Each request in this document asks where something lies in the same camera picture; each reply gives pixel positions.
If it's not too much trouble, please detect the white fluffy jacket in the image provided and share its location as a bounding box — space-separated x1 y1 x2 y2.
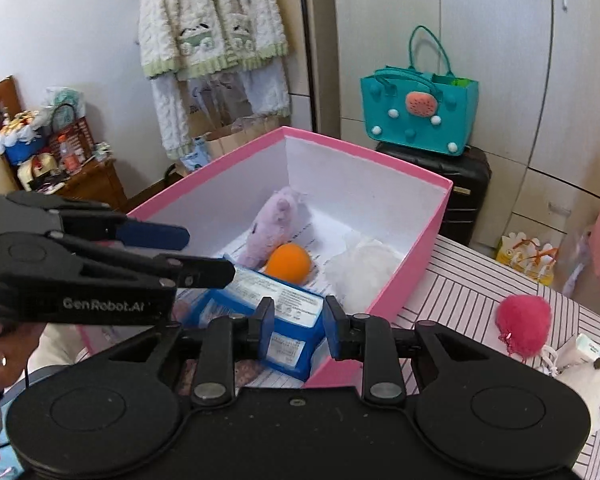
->
137 0 290 81

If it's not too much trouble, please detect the purple plush toy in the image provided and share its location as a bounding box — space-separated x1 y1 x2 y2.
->
236 186 308 269

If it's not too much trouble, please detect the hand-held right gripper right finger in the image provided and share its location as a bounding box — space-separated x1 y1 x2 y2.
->
325 295 486 408

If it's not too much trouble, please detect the blue wet wipes packet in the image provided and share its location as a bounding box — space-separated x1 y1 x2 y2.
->
187 266 331 381

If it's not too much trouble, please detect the person's left hand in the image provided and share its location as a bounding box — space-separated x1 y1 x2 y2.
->
0 310 46 392

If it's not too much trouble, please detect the brown woven basket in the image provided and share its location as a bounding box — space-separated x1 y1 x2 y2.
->
50 105 93 171

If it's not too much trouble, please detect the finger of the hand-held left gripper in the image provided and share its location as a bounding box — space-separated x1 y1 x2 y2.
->
7 190 191 252
50 232 237 291

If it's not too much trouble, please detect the blue flower bucket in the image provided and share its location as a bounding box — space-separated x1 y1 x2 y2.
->
0 110 48 166

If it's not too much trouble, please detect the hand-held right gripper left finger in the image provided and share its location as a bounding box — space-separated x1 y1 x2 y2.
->
107 296 277 408

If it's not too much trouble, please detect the wooden side cabinet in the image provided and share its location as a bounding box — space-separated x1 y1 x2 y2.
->
0 76 26 196

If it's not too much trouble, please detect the cream toy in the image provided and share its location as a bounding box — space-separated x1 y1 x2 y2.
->
17 152 61 191

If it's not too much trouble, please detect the white fluffy toy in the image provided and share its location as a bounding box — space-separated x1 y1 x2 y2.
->
324 237 403 316

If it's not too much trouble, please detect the red pompom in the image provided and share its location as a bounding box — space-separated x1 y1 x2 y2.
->
496 295 552 358

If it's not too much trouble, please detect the pink cardboard box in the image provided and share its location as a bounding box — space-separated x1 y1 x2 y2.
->
77 126 453 390

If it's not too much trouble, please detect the beige wardrobe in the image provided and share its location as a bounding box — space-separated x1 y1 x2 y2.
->
302 0 600 261

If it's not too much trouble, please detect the clear plastic bag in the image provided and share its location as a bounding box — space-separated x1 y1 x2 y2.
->
562 225 598 293

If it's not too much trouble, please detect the blue white plastic pack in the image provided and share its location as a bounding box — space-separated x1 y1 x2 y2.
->
180 135 213 176

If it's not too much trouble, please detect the yellow gift bag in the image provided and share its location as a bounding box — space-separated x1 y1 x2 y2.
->
495 231 561 286

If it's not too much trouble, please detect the black suitcase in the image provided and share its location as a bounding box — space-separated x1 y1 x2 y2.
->
376 141 492 247

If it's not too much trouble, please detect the orange ball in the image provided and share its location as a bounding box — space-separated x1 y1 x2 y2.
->
266 244 313 283

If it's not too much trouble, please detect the teal felt handbag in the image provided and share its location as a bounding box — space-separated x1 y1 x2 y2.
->
360 25 480 157

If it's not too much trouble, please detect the white panda plush toy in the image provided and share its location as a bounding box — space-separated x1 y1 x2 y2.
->
542 332 600 433

